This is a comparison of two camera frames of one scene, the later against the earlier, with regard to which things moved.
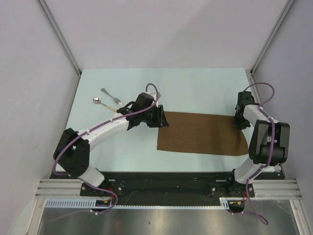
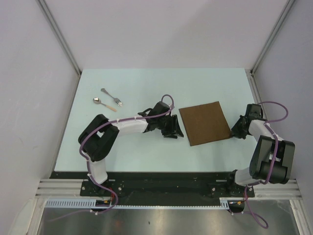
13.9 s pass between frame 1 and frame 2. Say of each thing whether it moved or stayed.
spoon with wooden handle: stayed
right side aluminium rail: stayed
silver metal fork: stayed
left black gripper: moved
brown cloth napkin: moved
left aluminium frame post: stayed
